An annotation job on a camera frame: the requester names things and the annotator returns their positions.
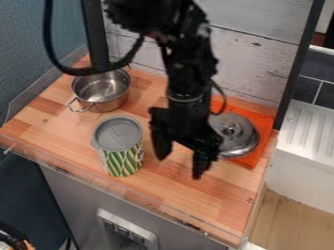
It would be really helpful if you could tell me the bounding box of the orange cloth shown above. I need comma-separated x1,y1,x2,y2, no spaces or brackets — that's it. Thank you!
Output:
210,99,277,171

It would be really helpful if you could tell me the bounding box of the silver pot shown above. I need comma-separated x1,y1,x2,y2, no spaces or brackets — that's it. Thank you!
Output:
66,68,134,114

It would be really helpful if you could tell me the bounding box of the silver pot lid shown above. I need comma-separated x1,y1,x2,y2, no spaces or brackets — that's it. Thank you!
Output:
207,112,262,159

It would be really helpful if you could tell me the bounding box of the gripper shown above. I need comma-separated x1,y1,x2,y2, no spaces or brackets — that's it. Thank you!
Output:
146,93,225,181

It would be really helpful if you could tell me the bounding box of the green striped can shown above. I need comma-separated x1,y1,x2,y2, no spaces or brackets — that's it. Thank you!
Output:
90,115,146,179

